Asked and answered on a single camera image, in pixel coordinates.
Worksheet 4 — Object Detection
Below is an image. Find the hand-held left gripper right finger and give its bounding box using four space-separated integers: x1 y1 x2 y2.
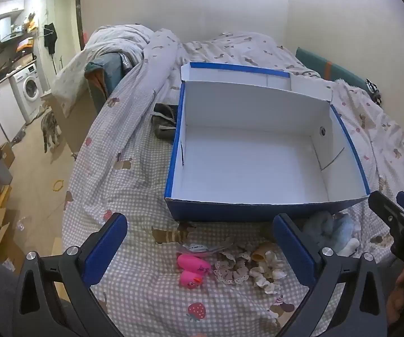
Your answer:
273 213 387 337

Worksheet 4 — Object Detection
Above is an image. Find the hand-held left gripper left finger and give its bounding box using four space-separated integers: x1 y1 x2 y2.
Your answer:
12 212 128 337

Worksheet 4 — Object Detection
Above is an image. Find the cream scrunchie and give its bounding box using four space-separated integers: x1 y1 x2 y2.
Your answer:
249 251 286 295

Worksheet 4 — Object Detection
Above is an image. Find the light blue plush toy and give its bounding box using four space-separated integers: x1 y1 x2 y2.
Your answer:
302 211 361 258

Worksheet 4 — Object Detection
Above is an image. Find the beige lace-trimmed sock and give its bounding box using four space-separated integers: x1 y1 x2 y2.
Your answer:
212 242 270 286

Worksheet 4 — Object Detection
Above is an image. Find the blue cardboard box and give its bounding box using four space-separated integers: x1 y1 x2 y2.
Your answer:
164 62 371 223

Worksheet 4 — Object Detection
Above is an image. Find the clear plastic packet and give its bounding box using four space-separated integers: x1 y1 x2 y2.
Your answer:
179 242 224 254

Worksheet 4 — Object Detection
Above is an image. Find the black and white pouch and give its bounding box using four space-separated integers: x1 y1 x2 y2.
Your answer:
364 78 383 105

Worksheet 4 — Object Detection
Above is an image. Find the tabby cat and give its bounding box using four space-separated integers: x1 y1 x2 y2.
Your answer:
40 110 62 154

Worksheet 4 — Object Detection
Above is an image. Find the olive fabric slipper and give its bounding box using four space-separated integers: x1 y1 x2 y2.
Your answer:
152 103 179 142

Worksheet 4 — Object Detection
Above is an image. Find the green board orange stripe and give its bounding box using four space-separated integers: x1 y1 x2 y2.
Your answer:
295 47 369 94

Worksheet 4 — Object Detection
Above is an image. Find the teal cushion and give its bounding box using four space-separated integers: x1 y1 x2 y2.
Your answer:
83 51 126 113

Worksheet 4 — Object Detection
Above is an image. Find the washing machine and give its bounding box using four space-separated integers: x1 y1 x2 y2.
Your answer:
8 62 43 124

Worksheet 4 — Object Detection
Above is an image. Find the black hanging garment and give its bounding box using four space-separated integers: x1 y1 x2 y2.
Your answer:
43 23 58 55

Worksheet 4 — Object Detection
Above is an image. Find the white water heater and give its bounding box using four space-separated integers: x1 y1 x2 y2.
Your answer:
0 16 13 42

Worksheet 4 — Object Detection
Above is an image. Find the dark wall strip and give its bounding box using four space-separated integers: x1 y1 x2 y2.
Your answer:
76 0 83 50

